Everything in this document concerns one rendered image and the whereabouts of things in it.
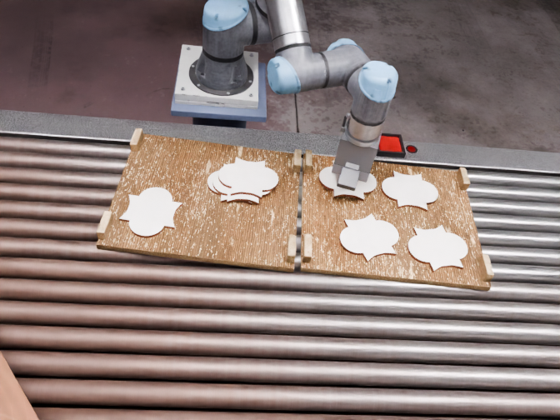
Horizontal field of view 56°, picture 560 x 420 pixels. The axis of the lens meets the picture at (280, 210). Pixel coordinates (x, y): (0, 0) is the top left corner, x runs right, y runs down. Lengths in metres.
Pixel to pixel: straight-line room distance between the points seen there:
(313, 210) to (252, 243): 0.17
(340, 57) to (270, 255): 0.43
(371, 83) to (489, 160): 0.58
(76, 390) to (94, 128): 0.68
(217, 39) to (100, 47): 1.99
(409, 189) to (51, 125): 0.90
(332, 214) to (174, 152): 0.41
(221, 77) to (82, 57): 1.89
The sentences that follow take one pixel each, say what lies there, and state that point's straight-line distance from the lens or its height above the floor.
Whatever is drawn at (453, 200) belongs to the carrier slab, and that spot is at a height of 0.94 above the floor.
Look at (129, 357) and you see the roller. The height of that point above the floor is 0.92.
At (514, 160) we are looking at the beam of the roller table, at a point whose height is 0.91.
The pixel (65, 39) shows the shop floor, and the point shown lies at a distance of 3.51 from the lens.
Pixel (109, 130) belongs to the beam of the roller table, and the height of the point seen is 0.91.
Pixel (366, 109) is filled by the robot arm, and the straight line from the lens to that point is 1.09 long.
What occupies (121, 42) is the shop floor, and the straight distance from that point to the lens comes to 3.46.
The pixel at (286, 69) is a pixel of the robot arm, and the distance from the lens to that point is 1.08.
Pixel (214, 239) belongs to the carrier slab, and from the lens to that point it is 1.13.
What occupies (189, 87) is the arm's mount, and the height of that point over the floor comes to 0.91.
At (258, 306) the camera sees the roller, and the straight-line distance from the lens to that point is 1.08.
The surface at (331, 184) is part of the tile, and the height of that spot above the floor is 0.96.
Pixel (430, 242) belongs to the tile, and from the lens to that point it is 1.22.
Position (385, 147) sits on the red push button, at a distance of 1.43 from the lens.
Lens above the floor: 1.84
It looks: 49 degrees down
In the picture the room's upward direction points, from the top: 10 degrees clockwise
